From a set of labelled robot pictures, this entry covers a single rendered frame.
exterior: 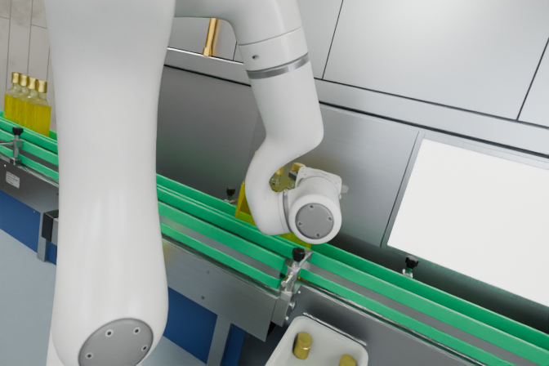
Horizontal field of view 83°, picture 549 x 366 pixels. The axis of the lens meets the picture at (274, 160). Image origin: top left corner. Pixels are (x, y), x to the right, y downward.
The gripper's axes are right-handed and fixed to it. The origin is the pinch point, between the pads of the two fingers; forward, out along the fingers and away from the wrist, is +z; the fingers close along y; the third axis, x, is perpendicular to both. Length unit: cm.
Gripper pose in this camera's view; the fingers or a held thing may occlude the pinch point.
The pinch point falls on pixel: (318, 176)
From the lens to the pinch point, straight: 80.6
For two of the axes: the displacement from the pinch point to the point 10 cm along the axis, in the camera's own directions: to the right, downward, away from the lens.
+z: 1.6, -1.7, 9.7
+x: -2.3, 9.5, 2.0
